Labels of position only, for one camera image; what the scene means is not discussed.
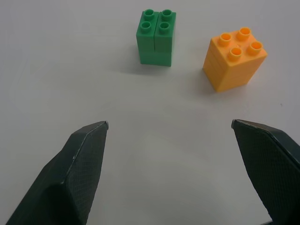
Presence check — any green toy building block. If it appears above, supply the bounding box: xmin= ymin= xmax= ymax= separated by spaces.
xmin=135 ymin=8 xmax=177 ymax=68

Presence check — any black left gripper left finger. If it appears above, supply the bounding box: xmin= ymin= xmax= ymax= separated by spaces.
xmin=5 ymin=120 xmax=110 ymax=225

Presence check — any yellow toy building block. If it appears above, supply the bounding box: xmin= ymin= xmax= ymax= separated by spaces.
xmin=202 ymin=27 xmax=268 ymax=93

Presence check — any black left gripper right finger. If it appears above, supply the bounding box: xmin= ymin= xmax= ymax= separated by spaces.
xmin=231 ymin=119 xmax=300 ymax=225

